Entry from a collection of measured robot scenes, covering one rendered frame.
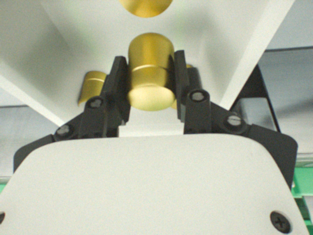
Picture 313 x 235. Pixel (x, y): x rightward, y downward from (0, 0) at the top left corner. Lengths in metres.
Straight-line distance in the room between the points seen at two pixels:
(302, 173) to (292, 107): 0.06
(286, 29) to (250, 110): 0.10
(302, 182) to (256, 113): 0.07
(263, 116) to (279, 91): 0.04
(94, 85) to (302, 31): 0.24
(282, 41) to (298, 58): 0.03
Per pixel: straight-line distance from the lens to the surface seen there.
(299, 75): 0.25
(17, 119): 0.39
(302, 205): 0.31
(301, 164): 0.25
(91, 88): 0.22
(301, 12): 0.25
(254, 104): 0.21
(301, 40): 0.28
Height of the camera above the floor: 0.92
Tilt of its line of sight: 26 degrees down
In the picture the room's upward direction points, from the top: 180 degrees clockwise
